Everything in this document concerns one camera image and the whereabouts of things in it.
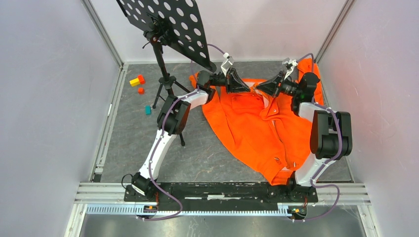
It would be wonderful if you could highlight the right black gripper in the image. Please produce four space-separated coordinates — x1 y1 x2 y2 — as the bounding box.
255 71 301 98

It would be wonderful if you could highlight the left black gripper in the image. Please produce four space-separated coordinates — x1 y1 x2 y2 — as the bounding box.
211 67 251 94

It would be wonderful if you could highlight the orange jacket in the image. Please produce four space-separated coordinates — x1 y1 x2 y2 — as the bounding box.
202 78 312 185

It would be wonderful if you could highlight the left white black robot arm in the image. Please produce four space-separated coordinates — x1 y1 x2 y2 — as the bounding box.
131 68 251 201

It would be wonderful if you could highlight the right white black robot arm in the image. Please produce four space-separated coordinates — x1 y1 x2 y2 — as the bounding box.
256 72 352 201

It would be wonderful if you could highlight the black perforated music stand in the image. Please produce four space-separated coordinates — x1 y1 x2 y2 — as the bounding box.
116 0 217 147

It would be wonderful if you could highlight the teal block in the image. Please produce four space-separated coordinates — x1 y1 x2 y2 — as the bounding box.
145 105 152 115

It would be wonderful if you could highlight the red block on yellow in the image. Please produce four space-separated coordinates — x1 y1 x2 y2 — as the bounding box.
137 75 145 84

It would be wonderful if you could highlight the small red block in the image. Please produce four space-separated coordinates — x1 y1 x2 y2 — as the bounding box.
137 87 145 94

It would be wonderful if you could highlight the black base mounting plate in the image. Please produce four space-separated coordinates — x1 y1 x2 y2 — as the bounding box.
124 182 318 211

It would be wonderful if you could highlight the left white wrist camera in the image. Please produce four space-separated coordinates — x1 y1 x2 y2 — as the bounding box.
221 52 234 76

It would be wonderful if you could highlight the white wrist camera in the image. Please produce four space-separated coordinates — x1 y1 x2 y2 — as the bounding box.
221 52 234 76
282 58 297 79

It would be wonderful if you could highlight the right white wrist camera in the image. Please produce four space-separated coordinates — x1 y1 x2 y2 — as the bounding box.
282 58 297 79

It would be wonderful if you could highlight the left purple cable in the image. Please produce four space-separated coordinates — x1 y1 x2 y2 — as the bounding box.
136 43 228 222

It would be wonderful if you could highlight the purple cable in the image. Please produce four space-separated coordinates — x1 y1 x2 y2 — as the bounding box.
136 43 228 222
291 53 344 223

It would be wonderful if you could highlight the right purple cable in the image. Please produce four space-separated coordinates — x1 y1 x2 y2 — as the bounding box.
291 53 344 223

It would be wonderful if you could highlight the grey slotted cable duct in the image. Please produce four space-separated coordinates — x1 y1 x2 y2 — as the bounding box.
85 204 291 217

